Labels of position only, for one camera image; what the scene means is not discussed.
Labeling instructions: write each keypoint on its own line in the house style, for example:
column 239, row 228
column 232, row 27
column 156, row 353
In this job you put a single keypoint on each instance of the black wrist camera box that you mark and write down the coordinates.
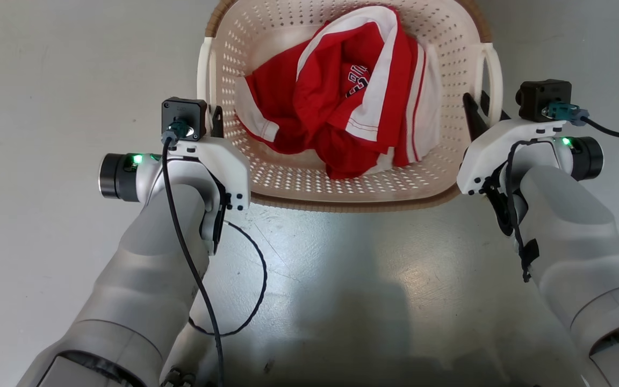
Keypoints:
column 538, row 97
column 183, row 115

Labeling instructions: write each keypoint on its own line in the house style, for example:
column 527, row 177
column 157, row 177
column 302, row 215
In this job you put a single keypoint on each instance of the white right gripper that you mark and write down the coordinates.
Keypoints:
column 489, row 150

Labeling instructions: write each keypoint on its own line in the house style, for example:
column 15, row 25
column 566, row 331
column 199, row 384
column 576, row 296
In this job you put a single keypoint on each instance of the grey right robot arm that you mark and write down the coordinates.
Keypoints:
column 573, row 242

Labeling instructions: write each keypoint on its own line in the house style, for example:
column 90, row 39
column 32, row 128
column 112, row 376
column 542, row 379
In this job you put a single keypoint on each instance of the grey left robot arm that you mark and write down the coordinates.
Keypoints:
column 143, row 279

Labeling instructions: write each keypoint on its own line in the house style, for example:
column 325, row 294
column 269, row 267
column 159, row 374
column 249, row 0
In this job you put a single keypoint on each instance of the red and white jersey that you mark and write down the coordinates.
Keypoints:
column 331, row 107

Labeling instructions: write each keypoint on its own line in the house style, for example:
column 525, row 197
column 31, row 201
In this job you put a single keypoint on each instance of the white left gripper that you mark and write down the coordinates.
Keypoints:
column 229, row 166

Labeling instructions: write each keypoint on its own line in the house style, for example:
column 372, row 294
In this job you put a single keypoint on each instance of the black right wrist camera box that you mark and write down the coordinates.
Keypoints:
column 538, row 97

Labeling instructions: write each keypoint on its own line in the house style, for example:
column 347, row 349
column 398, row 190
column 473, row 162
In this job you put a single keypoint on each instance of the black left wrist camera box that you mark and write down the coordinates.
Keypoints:
column 183, row 115

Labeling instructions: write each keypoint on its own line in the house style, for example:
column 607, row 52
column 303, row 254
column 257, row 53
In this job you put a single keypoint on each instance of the cream perforated plastic laundry basket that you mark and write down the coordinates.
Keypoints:
column 309, row 183

